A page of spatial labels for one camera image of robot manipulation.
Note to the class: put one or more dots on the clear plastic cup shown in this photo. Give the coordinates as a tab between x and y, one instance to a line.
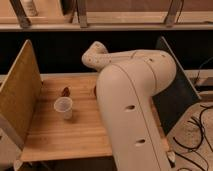
63	106

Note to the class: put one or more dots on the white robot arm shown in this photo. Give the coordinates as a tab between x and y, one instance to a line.
125	85

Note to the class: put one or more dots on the small brown bottle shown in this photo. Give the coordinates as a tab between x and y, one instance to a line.
65	92

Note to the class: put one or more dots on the left metal bracket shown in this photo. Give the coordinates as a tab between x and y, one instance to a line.
23	20

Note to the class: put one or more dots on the middle metal bracket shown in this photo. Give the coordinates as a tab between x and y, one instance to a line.
81	11

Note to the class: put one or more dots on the right dark side panel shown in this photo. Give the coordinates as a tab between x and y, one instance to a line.
178	102

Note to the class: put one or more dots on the left wooden side panel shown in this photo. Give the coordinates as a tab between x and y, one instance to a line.
19	93

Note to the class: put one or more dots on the wooden shelf rail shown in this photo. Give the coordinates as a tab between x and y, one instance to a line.
132	21

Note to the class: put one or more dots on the metal bracket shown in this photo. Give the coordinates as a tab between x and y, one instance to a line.
81	11
23	20
172	12

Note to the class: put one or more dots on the right metal bracket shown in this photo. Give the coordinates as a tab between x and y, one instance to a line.
172	12

